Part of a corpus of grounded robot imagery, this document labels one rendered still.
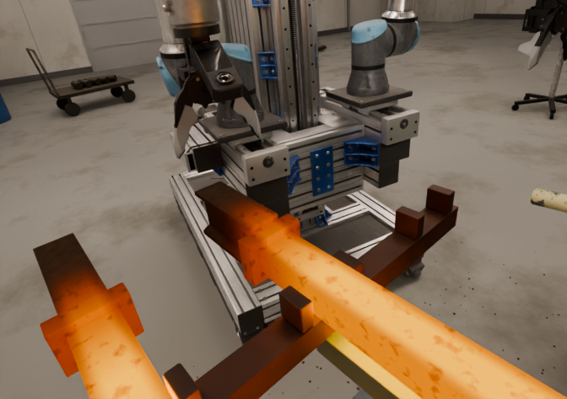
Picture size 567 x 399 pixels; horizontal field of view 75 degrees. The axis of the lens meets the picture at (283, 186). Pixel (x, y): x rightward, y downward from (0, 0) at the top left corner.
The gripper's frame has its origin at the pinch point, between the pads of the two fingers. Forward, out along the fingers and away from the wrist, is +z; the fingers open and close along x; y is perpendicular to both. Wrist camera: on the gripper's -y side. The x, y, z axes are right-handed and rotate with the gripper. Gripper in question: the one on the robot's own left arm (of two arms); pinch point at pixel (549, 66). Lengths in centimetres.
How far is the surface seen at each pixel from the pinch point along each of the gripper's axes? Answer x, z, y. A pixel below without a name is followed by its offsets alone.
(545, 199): 10.3, 30.6, -12.8
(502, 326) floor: -2, 93, -4
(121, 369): 107, -8, -45
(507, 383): 92, -8, -54
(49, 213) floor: 163, 94, 200
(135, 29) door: 21, 24, 835
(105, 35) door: 83, 28, 835
